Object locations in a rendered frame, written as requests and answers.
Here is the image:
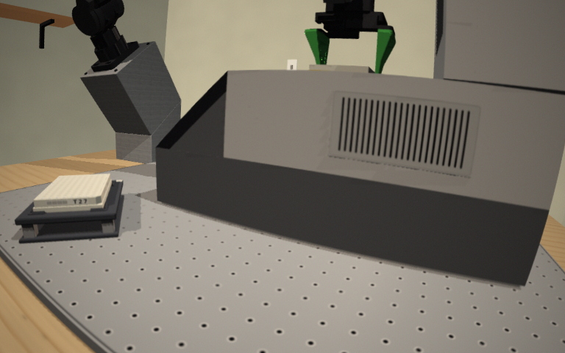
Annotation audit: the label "white well pcr plate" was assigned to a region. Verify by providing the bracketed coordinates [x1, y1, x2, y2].
[33, 174, 112, 213]

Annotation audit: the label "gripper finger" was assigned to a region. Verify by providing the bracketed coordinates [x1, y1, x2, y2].
[375, 29, 396, 74]
[305, 29, 330, 65]

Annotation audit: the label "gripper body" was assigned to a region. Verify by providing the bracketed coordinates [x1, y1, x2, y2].
[315, 12, 395, 39]

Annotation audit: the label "cream well plate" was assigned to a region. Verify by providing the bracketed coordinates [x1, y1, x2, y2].
[309, 65, 375, 73]

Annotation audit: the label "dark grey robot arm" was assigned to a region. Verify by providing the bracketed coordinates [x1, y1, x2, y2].
[72, 0, 374, 72]

